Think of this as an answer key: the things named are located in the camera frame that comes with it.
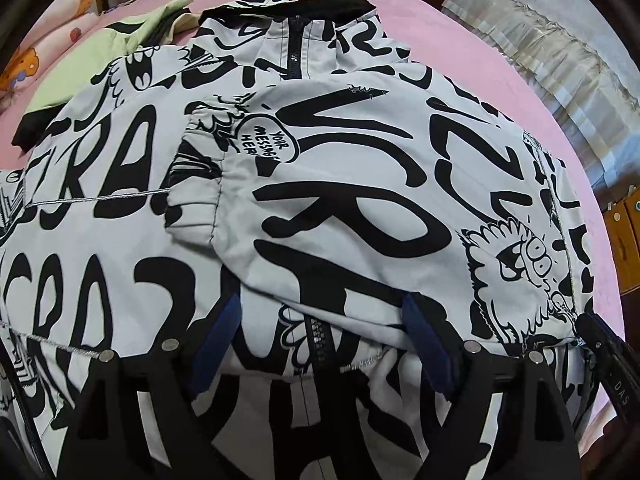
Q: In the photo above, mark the pink bed blanket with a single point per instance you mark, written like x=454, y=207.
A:
x=450, y=50

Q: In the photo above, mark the green and black garment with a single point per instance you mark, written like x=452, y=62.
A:
x=75, y=65

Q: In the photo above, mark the cream lace covered furniture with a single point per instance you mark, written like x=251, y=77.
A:
x=550, y=50

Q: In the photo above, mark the black and white printed jacket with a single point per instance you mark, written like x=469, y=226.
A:
x=350, y=185

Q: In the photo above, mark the wooden drawer cabinet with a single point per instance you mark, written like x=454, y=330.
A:
x=622, y=240

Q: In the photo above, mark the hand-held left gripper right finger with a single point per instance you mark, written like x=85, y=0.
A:
x=430, y=340

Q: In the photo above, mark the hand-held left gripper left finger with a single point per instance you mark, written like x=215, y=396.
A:
x=216, y=340

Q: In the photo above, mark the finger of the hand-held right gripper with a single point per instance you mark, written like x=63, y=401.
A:
x=600, y=335

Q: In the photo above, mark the folded bear print quilt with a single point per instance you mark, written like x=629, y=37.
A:
x=30, y=60

